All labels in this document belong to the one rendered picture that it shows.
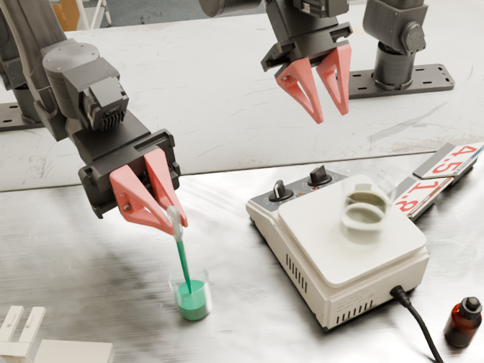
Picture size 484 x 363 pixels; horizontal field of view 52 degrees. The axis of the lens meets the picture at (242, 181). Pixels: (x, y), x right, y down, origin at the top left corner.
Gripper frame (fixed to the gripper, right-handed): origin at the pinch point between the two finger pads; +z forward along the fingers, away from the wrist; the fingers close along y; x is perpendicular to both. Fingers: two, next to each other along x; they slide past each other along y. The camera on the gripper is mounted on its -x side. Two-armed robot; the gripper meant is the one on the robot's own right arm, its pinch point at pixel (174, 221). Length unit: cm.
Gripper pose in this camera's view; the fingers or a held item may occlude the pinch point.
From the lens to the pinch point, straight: 48.0
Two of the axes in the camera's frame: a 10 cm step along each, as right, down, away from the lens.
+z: 6.0, 5.4, -5.9
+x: 0.6, 7.0, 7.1
